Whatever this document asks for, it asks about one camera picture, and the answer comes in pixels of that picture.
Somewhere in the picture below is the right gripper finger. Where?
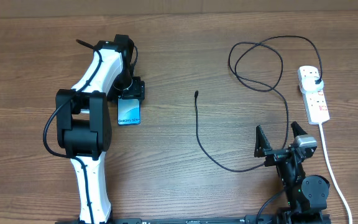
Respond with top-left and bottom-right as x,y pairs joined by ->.
254,125 -> 272,157
291,121 -> 307,138

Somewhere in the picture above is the blue Galaxy S24+ smartphone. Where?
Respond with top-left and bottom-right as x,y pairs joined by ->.
117,99 -> 141,126

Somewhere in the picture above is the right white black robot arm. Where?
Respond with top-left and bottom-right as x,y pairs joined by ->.
254,121 -> 331,224

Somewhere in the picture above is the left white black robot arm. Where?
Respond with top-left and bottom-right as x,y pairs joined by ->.
50,34 -> 145,223

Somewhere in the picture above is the white charger plug adapter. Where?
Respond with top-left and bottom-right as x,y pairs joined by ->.
300,77 -> 324,94

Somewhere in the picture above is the white power strip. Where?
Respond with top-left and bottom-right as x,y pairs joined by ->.
297,65 -> 330,124

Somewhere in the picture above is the white power strip cord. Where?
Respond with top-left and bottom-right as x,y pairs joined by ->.
318,123 -> 354,224

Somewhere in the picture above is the black USB charging cable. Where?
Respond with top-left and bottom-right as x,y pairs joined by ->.
194,35 -> 324,173

